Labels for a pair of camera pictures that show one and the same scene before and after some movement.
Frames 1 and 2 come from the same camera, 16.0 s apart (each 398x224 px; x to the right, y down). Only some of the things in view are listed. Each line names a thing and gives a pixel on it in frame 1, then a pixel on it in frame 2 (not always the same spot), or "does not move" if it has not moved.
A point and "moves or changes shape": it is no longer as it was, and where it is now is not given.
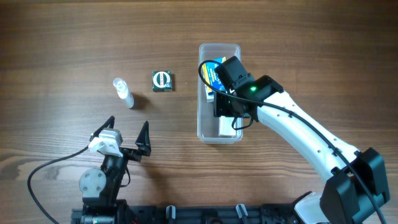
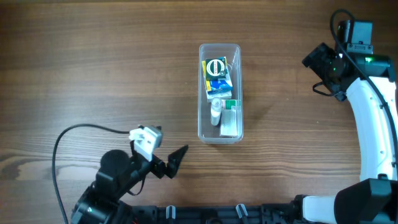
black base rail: (109, 211) does not move
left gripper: (129, 152) to (162, 168)
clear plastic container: (214, 129) does not move
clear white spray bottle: (124, 92) moves or changes shape
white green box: (225, 126) does not move
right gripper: (222, 106) to (319, 59)
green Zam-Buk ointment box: (161, 81) to (215, 68)
